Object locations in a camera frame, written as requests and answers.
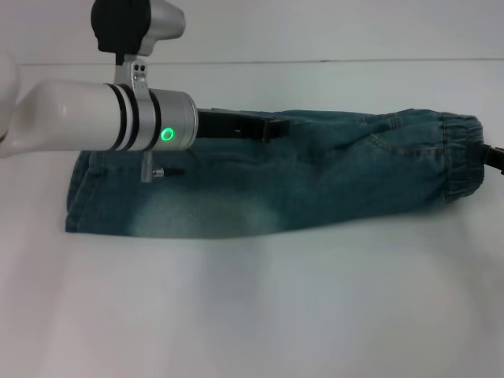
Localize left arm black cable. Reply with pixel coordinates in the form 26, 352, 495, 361
140, 150, 186, 184

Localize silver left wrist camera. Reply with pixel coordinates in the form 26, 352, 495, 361
90, 0, 187, 58

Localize blue denim shorts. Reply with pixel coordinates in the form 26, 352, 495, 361
65, 108, 486, 241

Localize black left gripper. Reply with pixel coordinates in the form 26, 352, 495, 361
195, 106, 293, 143

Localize left camera mount bracket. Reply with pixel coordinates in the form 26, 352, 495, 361
113, 54, 150, 102

